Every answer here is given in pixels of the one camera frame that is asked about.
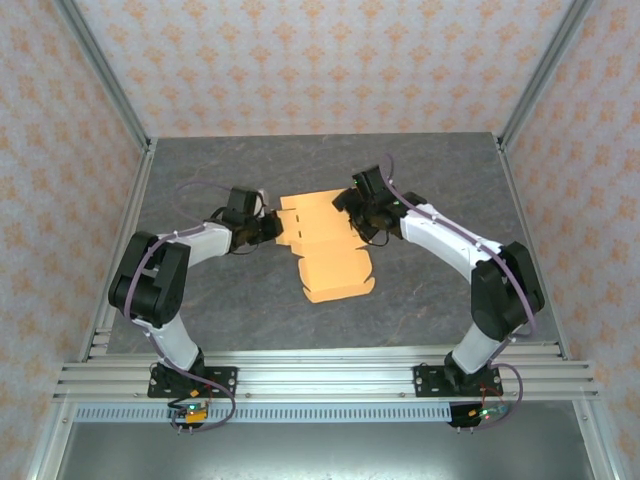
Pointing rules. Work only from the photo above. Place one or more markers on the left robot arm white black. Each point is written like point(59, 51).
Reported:
point(150, 280)

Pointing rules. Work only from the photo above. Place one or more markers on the aluminium cross rails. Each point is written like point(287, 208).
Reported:
point(325, 372)

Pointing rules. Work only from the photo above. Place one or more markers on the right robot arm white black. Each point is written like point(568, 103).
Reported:
point(505, 295)

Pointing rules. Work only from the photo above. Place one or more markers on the aluminium table side rail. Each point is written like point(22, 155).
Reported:
point(122, 240)
point(530, 240)

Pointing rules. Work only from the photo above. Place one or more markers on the grey metal panel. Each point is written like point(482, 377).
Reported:
point(325, 452)

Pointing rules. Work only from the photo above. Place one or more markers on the orange paper box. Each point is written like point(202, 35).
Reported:
point(325, 250)

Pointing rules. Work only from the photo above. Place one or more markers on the aluminium frame post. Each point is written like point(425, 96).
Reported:
point(105, 75)
point(545, 75)

